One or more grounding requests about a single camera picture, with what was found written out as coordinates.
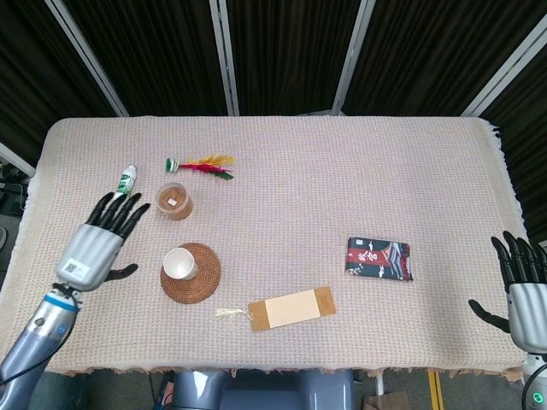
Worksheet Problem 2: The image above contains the left black grey robot hand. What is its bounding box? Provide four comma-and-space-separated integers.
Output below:
55, 192, 150, 294

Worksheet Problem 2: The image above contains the right black grey robot hand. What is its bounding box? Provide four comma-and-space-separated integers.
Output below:
468, 231, 547, 354

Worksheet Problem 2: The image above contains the white paper cup green print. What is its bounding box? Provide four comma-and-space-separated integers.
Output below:
162, 247, 197, 282

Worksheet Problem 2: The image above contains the round woven rattan coaster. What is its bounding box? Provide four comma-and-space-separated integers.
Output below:
159, 242, 222, 305

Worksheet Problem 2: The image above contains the beige woven tablecloth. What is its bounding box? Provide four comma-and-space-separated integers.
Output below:
0, 115, 526, 381

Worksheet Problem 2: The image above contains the white bottle green label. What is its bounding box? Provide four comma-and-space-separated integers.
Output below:
114, 164, 138, 200

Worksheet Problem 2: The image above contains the colourful feather shuttlecock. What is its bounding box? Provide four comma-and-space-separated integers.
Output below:
165, 154, 236, 180

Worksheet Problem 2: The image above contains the dark snack packet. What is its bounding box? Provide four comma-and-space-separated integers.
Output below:
344, 237, 414, 282

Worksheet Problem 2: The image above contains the dark fabric screen panel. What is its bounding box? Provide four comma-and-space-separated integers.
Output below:
344, 0, 547, 116
0, 0, 119, 167
226, 0, 362, 116
480, 42, 547, 234
63, 0, 227, 117

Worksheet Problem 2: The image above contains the brown cream bookmark with tassel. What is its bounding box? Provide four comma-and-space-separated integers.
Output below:
215, 285, 335, 333

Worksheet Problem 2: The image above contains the grey blue robot torso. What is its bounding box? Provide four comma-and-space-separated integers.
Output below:
170, 369, 356, 410

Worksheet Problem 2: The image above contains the white partition frame post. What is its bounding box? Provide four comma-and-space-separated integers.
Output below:
44, 0, 130, 117
332, 0, 377, 116
209, 0, 240, 117
0, 140, 36, 177
460, 15, 547, 119

